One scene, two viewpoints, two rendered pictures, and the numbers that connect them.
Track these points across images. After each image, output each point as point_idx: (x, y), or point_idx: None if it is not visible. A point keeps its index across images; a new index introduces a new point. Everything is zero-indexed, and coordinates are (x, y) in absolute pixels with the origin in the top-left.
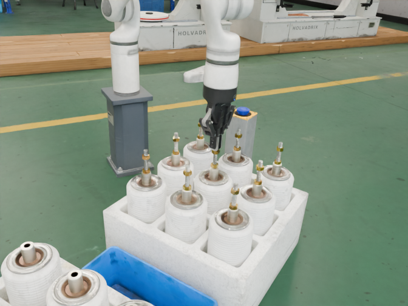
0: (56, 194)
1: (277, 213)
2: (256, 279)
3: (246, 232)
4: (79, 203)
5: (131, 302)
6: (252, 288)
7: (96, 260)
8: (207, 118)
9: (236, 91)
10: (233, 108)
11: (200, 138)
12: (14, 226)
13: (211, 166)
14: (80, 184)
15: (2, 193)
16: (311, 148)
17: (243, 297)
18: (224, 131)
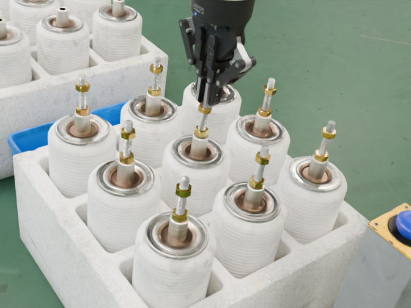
0: (368, 152)
1: (115, 254)
2: (32, 207)
3: (50, 134)
4: (344, 168)
5: (19, 37)
6: (29, 208)
7: None
8: (189, 18)
9: (202, 4)
10: (234, 62)
11: (315, 152)
12: (302, 116)
13: None
14: (396, 177)
15: (373, 113)
16: None
17: (16, 183)
18: (208, 80)
